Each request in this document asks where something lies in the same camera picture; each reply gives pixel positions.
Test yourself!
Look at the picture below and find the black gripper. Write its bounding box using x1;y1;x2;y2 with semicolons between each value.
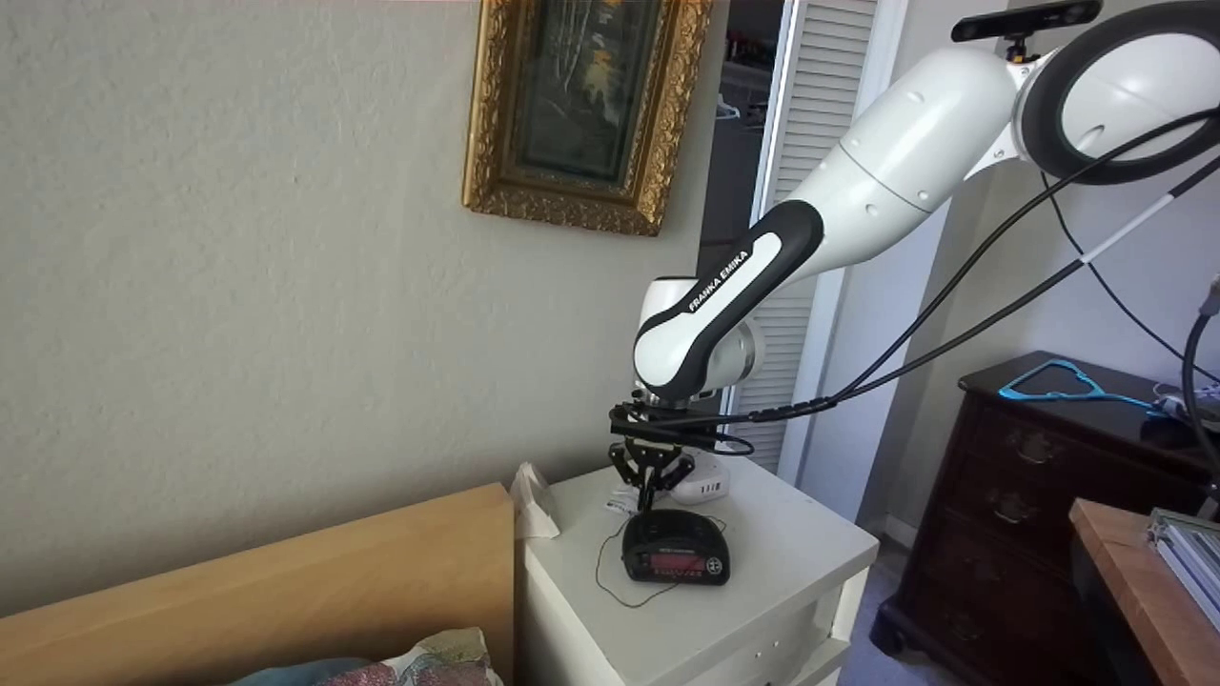
606;391;753;514

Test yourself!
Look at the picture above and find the white power strip device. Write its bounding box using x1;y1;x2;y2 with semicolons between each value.
682;467;734;502

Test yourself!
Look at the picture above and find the black alarm clock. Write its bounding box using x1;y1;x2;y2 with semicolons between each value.
616;508;734;590

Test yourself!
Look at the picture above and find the grey flat device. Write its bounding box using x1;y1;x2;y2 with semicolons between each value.
1147;508;1220;603

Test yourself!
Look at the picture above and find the white nightstand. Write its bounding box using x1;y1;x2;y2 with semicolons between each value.
512;452;885;686

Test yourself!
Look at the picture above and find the floral bedspread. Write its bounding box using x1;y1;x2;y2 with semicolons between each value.
374;625;508;686

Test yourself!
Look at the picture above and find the dark wooden dresser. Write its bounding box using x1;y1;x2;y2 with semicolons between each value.
871;347;1220;686

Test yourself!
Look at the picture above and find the gold framed picture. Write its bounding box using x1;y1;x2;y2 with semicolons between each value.
458;0;716;239

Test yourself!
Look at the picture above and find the light wooden headboard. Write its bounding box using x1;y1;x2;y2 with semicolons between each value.
0;479;518;686

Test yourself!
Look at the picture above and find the white louvered closet door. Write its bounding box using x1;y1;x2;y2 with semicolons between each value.
728;0;913;493

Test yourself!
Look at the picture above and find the brown wooden desk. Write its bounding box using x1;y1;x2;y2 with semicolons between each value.
1062;496;1220;686

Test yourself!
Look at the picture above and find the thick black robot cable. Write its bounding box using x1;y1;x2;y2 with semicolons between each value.
707;106;1220;429

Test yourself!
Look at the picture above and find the bright blue cable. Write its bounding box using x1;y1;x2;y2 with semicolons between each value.
993;353;1178;420

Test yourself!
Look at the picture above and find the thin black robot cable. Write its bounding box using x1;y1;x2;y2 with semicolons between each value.
1037;169;1220;386

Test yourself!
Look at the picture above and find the grey black hanging cable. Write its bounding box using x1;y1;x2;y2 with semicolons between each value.
1173;280;1220;510

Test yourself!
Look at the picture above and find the black camera bar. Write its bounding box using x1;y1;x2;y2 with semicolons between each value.
949;0;1104;61

